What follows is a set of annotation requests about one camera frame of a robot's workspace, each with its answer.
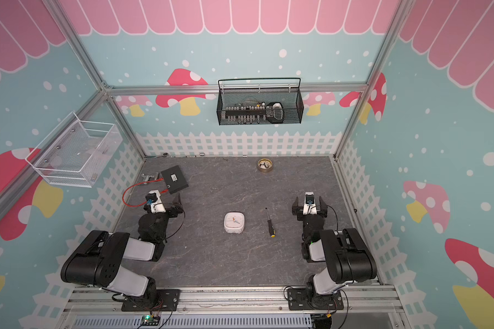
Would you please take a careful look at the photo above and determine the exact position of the black yellow screwdriver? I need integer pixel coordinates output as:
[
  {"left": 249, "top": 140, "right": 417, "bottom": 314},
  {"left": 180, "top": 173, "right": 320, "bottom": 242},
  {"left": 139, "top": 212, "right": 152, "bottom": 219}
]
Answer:
[{"left": 266, "top": 208, "right": 276, "bottom": 238}]

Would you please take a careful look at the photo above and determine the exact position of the white square alarm clock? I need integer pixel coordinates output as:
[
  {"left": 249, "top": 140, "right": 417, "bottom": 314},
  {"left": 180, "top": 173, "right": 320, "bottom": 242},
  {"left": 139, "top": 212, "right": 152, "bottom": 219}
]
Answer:
[{"left": 224, "top": 212, "right": 245, "bottom": 234}]

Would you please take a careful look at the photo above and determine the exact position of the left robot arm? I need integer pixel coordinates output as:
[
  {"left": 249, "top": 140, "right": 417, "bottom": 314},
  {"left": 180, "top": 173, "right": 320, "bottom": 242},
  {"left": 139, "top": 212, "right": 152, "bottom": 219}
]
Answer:
[{"left": 60, "top": 192, "right": 184, "bottom": 308}]

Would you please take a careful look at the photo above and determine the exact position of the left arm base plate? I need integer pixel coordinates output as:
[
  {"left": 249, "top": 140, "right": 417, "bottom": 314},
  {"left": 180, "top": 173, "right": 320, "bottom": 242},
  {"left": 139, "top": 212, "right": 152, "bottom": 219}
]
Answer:
[{"left": 121, "top": 289, "right": 181, "bottom": 312}]

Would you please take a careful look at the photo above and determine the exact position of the black wire mesh basket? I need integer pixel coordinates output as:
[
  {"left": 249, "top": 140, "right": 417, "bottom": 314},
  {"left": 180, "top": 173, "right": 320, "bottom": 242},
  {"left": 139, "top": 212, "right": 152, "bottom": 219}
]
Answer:
[{"left": 216, "top": 78, "right": 304, "bottom": 126}]

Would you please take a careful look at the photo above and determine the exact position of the white wire mesh basket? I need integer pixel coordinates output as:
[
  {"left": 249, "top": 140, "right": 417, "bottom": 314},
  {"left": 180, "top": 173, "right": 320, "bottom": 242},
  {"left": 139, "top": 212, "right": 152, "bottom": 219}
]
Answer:
[{"left": 25, "top": 112, "right": 123, "bottom": 188}]

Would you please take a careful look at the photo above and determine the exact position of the black socket bit set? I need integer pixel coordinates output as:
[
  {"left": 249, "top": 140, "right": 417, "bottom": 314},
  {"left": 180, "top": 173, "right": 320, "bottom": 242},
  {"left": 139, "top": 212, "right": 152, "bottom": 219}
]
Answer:
[{"left": 218, "top": 104, "right": 273, "bottom": 124}]

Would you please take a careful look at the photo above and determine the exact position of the red cable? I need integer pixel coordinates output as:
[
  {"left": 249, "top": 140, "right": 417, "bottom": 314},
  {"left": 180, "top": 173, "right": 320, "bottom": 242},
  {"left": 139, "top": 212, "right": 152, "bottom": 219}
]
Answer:
[{"left": 122, "top": 177, "right": 165, "bottom": 208}]

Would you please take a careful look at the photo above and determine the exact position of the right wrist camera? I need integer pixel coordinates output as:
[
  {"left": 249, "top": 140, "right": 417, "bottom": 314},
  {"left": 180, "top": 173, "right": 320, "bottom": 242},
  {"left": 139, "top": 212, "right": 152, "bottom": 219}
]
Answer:
[{"left": 304, "top": 192, "right": 316, "bottom": 207}]

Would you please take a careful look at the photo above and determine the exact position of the black box device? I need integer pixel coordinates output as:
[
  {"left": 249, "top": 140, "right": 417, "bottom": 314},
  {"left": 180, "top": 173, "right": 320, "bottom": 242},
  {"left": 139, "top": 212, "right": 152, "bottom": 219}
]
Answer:
[{"left": 161, "top": 165, "right": 189, "bottom": 195}]

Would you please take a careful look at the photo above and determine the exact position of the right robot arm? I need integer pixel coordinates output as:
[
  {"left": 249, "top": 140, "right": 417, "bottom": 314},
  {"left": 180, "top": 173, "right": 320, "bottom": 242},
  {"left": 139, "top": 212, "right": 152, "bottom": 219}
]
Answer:
[{"left": 292, "top": 192, "right": 377, "bottom": 298}]

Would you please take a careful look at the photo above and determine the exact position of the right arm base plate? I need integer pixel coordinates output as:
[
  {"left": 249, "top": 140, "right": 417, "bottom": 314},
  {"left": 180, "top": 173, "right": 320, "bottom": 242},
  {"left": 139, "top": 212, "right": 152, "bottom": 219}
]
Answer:
[{"left": 284, "top": 287, "right": 344, "bottom": 312}]

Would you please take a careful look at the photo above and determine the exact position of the small green circuit board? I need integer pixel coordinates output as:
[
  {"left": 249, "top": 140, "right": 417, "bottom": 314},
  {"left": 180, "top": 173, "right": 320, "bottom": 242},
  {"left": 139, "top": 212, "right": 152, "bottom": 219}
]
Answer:
[{"left": 139, "top": 315, "right": 161, "bottom": 328}]

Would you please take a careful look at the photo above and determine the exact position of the metal clamp bracket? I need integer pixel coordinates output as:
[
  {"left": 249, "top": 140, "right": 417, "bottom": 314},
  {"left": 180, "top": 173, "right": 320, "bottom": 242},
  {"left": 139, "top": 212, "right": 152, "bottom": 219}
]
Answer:
[{"left": 141, "top": 172, "right": 159, "bottom": 182}]

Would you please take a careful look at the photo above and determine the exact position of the brown tape roll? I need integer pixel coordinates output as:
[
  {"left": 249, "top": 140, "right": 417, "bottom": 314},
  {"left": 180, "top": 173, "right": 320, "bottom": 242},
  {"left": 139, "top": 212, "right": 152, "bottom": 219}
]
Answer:
[{"left": 257, "top": 158, "right": 274, "bottom": 173}]

